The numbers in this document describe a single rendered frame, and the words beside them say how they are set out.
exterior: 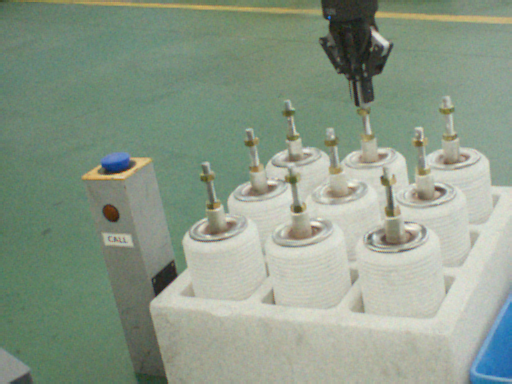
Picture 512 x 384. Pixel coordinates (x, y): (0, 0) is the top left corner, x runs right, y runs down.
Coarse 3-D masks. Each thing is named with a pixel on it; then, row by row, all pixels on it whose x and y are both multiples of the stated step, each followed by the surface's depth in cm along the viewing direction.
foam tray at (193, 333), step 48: (480, 240) 112; (192, 288) 115; (480, 288) 104; (192, 336) 109; (240, 336) 106; (288, 336) 103; (336, 336) 99; (384, 336) 97; (432, 336) 94; (480, 336) 104
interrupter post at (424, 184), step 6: (432, 174) 108; (420, 180) 108; (426, 180) 108; (432, 180) 108; (420, 186) 108; (426, 186) 108; (432, 186) 109; (420, 192) 109; (426, 192) 108; (432, 192) 109; (420, 198) 109; (426, 198) 109
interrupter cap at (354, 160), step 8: (360, 152) 127; (384, 152) 126; (392, 152) 125; (344, 160) 125; (352, 160) 125; (360, 160) 125; (376, 160) 124; (384, 160) 122; (392, 160) 122; (352, 168) 122; (360, 168) 122; (368, 168) 121
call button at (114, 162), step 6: (108, 156) 120; (114, 156) 119; (120, 156) 119; (126, 156) 119; (102, 162) 118; (108, 162) 118; (114, 162) 118; (120, 162) 118; (126, 162) 118; (108, 168) 118; (114, 168) 118; (120, 168) 118
